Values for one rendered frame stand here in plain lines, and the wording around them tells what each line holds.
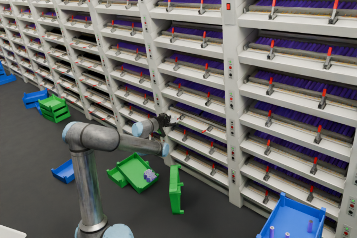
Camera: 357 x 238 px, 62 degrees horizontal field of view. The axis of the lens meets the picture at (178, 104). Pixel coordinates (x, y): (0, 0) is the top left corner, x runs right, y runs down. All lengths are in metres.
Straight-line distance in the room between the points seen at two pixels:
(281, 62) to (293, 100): 0.20
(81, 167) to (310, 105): 1.14
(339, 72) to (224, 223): 1.24
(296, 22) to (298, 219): 0.89
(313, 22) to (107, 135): 1.03
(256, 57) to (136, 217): 1.39
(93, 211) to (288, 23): 1.32
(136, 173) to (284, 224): 1.36
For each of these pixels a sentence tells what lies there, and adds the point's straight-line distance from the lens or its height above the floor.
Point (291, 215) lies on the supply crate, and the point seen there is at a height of 0.48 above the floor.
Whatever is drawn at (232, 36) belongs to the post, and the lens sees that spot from 1.60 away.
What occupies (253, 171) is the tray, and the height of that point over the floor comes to 0.35.
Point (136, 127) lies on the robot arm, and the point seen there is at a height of 0.68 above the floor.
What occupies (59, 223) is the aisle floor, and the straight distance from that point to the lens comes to 2.45.
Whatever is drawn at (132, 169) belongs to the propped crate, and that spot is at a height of 0.08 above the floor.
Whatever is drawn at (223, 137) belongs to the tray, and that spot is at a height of 0.54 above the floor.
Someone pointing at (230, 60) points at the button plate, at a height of 1.08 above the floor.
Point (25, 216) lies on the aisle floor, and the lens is 2.64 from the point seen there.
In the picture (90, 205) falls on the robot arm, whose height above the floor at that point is 0.54.
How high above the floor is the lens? 1.64
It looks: 27 degrees down
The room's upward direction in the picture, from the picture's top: 7 degrees counter-clockwise
